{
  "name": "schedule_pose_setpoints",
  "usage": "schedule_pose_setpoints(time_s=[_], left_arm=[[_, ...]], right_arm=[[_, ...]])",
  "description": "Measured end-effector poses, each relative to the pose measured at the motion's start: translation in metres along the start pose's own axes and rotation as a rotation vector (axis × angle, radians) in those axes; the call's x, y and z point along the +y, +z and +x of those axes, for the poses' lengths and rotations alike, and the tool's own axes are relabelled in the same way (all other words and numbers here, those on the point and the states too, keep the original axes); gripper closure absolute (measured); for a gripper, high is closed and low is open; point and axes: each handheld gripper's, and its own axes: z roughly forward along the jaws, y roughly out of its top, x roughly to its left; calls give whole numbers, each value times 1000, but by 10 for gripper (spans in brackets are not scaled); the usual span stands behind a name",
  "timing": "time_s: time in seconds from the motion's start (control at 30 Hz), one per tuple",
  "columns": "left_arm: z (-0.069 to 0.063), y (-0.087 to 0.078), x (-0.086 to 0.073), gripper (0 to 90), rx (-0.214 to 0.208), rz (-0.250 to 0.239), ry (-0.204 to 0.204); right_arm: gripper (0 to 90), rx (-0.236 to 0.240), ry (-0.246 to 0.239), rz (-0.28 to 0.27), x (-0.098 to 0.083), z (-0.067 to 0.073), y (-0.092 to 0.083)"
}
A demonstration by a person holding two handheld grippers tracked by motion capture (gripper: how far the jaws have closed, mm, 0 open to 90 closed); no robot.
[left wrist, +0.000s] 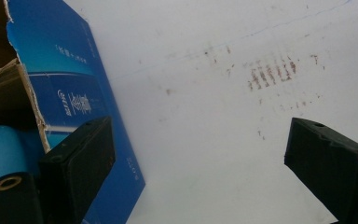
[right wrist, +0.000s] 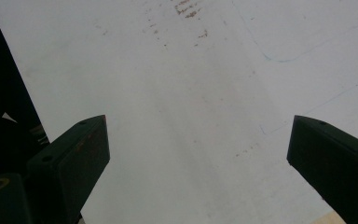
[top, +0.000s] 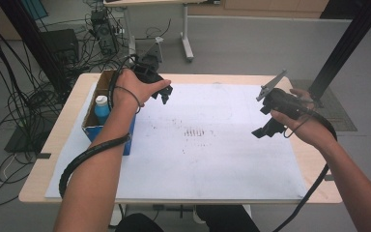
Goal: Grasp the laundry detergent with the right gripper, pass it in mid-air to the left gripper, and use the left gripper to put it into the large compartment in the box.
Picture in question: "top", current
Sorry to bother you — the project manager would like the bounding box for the person's left hand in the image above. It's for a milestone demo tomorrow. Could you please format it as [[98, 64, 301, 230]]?
[[112, 68, 172, 112]]

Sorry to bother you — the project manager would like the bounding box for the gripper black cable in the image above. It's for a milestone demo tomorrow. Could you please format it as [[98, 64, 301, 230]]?
[[271, 102, 338, 232], [58, 54, 139, 199]]

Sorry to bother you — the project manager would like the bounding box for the left thin black wrist cord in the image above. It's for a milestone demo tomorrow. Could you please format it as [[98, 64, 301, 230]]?
[[114, 85, 143, 114]]

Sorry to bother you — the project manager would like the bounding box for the black computer tower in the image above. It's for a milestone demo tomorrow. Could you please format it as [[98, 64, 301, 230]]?
[[90, 9, 119, 56]]

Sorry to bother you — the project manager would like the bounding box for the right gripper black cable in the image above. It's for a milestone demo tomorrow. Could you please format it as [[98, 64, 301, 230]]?
[[271, 102, 338, 232]]

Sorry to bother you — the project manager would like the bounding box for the white table leg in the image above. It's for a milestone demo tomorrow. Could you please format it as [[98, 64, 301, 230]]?
[[109, 203, 127, 227]]

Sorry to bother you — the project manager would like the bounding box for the black floor plate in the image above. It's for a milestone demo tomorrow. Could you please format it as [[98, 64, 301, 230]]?
[[4, 110, 56, 154]]

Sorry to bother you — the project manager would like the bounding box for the thin black wrist cord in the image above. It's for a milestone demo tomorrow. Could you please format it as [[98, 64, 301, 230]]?
[[114, 85, 143, 114], [283, 113, 314, 139]]

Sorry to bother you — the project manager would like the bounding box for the white shoe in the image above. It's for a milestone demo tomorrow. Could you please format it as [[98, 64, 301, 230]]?
[[192, 206, 207, 225]]

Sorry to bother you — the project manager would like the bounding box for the person's left leg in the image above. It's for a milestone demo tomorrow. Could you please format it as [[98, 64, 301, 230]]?
[[115, 212, 165, 232]]

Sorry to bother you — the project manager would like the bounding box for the person's right hand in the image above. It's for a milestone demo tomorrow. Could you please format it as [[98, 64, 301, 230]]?
[[270, 88, 336, 152]]

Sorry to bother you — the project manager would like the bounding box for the blue bottle with white cap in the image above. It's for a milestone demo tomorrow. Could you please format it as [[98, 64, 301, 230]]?
[[94, 95, 111, 126]]

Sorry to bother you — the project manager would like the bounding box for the white paper sheet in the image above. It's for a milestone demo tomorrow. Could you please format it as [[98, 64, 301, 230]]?
[[44, 82, 308, 200]]

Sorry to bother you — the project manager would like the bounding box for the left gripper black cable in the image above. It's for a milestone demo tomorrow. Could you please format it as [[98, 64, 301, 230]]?
[[58, 54, 139, 199]]

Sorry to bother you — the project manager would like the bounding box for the black metal post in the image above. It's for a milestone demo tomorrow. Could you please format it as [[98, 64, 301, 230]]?
[[0, 0, 69, 95], [307, 0, 371, 107]]

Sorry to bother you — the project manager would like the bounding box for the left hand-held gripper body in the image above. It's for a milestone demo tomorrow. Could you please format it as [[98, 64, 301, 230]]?
[[131, 36, 174, 100]]

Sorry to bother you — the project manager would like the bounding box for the grey floor mat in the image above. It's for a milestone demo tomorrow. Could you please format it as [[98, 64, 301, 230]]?
[[291, 78, 357, 132]]

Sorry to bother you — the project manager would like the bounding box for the black table bracket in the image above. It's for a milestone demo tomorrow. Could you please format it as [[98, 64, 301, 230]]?
[[153, 203, 197, 219]]

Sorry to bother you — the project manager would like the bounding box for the blue cardboard box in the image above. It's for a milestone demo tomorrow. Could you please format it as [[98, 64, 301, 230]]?
[[81, 70, 136, 157]]

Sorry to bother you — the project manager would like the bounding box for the teal panel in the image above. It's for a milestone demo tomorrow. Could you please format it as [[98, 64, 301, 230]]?
[[20, 0, 49, 20]]

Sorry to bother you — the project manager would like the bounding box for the person's right leg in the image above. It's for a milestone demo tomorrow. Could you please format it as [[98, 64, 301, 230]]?
[[195, 205, 260, 232]]

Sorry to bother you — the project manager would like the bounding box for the right thin black wrist cord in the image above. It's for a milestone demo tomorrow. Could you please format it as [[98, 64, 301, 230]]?
[[283, 113, 314, 139]]

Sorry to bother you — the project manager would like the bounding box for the black box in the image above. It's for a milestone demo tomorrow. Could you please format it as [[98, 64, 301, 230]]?
[[40, 28, 80, 70]]

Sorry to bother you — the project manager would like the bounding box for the white desk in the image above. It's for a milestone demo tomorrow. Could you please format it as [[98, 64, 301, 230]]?
[[102, 0, 221, 67]]

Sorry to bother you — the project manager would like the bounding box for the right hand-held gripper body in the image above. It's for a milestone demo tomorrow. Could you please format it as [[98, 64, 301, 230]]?
[[255, 69, 307, 120]]

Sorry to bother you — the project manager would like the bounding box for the person's leg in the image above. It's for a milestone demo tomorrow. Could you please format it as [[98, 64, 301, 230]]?
[[115, 212, 165, 232], [195, 205, 260, 232]]

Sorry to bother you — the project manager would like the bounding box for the tangle of black floor cables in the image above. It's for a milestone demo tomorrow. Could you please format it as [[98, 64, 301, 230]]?
[[0, 0, 133, 209]]

